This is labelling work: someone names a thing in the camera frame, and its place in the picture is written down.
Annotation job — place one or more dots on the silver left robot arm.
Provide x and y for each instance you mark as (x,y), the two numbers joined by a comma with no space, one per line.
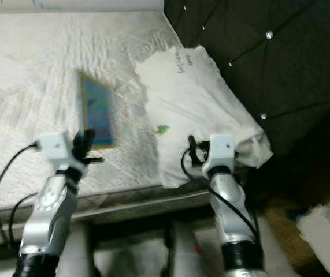
(49,225)

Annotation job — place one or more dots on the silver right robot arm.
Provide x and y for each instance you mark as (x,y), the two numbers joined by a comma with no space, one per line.
(234,213)

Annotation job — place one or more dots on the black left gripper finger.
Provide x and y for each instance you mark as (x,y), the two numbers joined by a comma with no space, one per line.
(84,143)

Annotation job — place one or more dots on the white grey patterned mattress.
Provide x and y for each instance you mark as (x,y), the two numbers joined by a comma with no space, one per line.
(32,86)

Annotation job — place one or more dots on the white pillow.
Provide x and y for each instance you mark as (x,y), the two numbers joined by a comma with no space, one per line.
(193,104)

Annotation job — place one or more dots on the brown cardboard box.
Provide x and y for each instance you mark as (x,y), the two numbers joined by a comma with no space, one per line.
(280,219)

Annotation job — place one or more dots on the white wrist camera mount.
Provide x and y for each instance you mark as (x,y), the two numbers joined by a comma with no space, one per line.
(222,148)
(58,147)

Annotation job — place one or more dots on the grey robot leg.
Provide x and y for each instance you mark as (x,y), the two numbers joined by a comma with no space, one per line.
(75,254)
(188,254)

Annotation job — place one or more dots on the grey robot right leg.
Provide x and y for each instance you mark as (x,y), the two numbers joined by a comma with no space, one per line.
(188,254)

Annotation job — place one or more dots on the yellow blue children's book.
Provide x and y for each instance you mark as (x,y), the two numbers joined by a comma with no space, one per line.
(98,109)

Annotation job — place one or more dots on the dark tufted headboard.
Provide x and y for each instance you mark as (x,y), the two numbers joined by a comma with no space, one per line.
(274,69)

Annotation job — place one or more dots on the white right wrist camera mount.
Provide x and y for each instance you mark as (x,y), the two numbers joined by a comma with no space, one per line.
(222,148)

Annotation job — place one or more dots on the white foam piece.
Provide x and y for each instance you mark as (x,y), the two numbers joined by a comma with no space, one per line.
(326,231)

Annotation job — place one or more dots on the grey robot left leg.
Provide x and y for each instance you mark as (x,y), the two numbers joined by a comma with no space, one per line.
(75,254)

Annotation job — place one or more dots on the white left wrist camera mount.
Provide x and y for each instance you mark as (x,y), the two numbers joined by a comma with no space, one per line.
(58,147)

